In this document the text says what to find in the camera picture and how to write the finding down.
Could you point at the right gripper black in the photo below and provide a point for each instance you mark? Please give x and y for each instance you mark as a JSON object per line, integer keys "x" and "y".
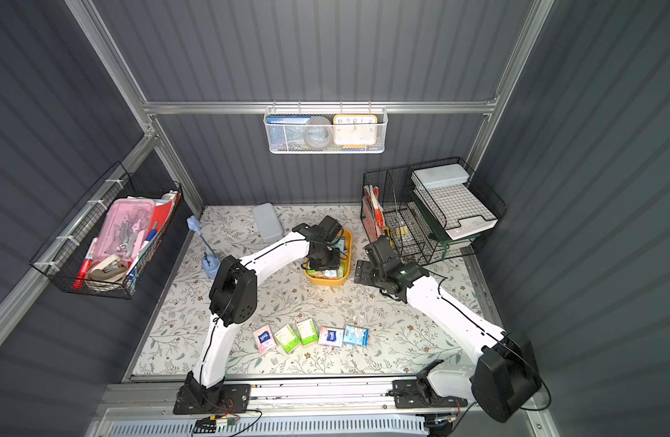
{"x": 365, "y": 271}

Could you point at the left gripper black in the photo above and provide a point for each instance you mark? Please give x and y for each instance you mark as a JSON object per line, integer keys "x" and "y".
{"x": 322, "y": 259}

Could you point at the teal cartoon tissue pack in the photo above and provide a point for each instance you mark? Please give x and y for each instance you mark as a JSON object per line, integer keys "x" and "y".
{"x": 342, "y": 246}

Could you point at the yellow storage box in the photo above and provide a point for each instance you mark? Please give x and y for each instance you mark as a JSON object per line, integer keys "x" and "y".
{"x": 344, "y": 268}

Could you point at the light blue tissue pack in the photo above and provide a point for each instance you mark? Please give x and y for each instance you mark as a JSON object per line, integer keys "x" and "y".
{"x": 356, "y": 336}

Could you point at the pink tissue pack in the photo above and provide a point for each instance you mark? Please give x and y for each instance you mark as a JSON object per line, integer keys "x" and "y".
{"x": 331, "y": 337}
{"x": 331, "y": 274}
{"x": 264, "y": 339}

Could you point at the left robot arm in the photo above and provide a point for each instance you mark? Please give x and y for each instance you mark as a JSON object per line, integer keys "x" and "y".
{"x": 234, "y": 297}

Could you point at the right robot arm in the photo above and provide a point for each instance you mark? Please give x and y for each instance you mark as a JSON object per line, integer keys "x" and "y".
{"x": 503, "y": 374}

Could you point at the blue box in basket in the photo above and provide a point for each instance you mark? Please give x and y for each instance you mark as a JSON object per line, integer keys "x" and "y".
{"x": 285, "y": 133}

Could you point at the white plastic case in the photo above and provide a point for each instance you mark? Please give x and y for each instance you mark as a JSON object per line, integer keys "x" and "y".
{"x": 268, "y": 223}

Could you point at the white paper stack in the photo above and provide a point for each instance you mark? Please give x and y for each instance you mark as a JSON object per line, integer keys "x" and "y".
{"x": 444, "y": 191}

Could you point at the blue brush holder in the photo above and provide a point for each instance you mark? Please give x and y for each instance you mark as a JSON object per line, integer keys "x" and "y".
{"x": 210, "y": 262}

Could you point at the grey tape roll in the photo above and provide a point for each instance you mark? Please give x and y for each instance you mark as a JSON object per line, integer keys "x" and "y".
{"x": 317, "y": 134}

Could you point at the yellow alarm clock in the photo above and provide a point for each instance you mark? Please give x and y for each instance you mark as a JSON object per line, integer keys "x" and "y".
{"x": 355, "y": 131}

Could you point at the pink pencil case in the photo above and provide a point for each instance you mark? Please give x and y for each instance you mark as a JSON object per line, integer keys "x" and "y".
{"x": 126, "y": 223}

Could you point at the red marker pen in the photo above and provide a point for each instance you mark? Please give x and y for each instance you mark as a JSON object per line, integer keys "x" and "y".
{"x": 87, "y": 263}

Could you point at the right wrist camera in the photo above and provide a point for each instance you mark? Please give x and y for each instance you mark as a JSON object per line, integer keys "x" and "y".
{"x": 381, "y": 254}

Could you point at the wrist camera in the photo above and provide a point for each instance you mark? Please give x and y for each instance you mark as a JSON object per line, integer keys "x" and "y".
{"x": 329, "y": 229}
{"x": 381, "y": 254}

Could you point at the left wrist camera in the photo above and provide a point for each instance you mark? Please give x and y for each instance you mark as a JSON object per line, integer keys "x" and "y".
{"x": 329, "y": 229}

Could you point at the black wire desk organizer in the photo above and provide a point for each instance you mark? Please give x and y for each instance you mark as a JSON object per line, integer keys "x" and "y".
{"x": 390, "y": 207}

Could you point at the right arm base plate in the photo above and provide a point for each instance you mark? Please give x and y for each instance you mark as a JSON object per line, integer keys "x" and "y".
{"x": 415, "y": 394}

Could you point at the white wire wall basket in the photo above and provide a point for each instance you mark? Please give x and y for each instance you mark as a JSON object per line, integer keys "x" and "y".
{"x": 333, "y": 149}

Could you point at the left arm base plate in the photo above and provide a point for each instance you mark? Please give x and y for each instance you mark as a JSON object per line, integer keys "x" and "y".
{"x": 230, "y": 398}

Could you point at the black wire side basket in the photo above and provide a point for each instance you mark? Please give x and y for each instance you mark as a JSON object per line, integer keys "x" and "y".
{"x": 60, "y": 259}

